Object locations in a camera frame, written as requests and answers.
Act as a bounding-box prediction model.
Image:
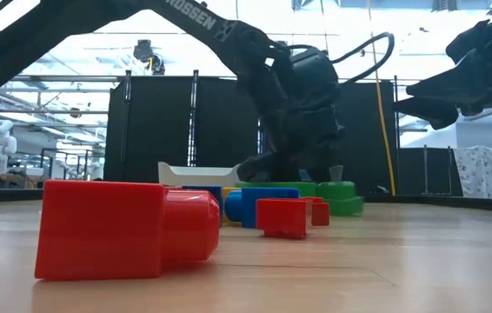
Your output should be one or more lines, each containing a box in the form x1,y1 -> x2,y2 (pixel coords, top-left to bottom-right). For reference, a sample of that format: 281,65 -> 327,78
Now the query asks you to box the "low black partition panel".
397,146 -> 462,196

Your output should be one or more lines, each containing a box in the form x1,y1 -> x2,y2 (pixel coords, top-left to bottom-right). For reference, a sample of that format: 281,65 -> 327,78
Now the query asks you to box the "yellow building block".
222,186 -> 243,227

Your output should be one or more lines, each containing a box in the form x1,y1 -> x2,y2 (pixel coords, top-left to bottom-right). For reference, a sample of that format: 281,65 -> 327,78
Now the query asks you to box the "yellow cable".
371,64 -> 398,196

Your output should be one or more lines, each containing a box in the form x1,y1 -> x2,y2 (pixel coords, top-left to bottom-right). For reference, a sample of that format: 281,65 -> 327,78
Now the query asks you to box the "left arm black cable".
331,32 -> 396,86

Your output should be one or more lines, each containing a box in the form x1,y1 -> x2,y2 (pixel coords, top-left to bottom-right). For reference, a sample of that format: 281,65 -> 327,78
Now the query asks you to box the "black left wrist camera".
289,46 -> 339,90

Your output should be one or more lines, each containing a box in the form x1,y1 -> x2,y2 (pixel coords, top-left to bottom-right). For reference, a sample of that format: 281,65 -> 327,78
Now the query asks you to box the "white plastic bin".
157,161 -> 242,188

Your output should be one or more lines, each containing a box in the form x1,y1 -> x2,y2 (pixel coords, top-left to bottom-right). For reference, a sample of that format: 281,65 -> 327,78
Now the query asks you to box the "white patterned cloth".
453,145 -> 492,200

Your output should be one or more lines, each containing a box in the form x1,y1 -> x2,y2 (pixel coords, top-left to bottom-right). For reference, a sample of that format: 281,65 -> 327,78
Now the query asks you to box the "large red building block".
34,179 -> 221,280

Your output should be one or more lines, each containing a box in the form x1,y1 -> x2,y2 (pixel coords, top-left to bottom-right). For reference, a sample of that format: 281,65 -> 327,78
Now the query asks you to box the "black overhead camera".
132,38 -> 167,76

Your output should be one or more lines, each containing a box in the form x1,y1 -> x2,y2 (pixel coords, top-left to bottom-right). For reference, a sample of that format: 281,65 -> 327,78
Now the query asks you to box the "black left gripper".
236,86 -> 345,183

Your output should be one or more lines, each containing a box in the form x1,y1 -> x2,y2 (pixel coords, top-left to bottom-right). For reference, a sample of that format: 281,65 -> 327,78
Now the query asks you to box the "medium blue building block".
223,186 -> 302,230

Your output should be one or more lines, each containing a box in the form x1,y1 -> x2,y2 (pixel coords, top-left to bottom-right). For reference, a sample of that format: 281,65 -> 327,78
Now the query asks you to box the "small red building block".
300,196 -> 331,227
256,197 -> 309,240

